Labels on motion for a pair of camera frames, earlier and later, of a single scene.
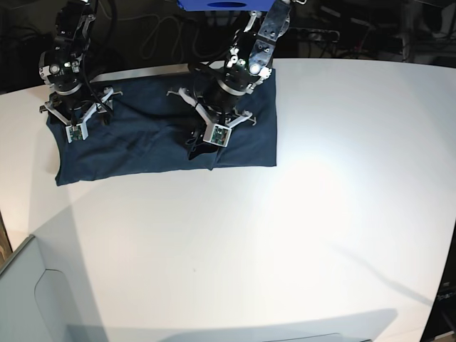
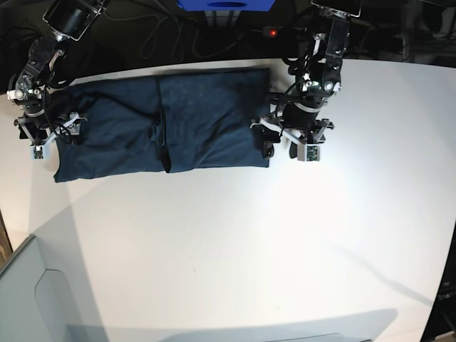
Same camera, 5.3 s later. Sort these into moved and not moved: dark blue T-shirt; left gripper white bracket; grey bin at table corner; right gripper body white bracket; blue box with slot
Moved: right gripper body white bracket; left gripper white bracket
Not moved: dark blue T-shirt; grey bin at table corner; blue box with slot
